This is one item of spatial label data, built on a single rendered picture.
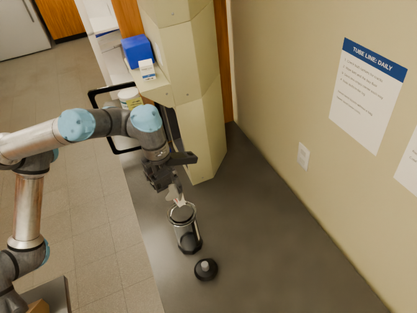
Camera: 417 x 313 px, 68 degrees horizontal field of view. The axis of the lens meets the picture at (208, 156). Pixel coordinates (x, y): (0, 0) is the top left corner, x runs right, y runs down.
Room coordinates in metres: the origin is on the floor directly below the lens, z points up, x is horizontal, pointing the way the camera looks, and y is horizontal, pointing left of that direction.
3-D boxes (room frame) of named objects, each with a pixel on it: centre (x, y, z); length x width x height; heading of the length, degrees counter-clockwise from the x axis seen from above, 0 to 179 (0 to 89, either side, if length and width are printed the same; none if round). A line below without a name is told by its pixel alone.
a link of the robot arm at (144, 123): (0.68, 0.15, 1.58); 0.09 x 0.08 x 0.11; 60
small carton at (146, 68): (1.09, 0.18, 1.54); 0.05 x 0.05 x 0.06; 8
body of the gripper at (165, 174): (0.68, 0.15, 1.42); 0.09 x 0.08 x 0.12; 120
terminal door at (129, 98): (1.29, 0.35, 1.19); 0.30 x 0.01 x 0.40; 97
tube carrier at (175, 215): (0.70, 0.13, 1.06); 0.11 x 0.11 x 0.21
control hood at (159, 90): (1.15, 0.20, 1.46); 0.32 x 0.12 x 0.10; 16
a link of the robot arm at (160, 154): (0.68, 0.15, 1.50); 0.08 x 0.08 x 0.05
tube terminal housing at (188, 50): (1.20, 0.02, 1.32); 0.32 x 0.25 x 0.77; 16
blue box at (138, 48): (1.23, 0.22, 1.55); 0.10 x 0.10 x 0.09; 16
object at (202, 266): (0.57, 0.07, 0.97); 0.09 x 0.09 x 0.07
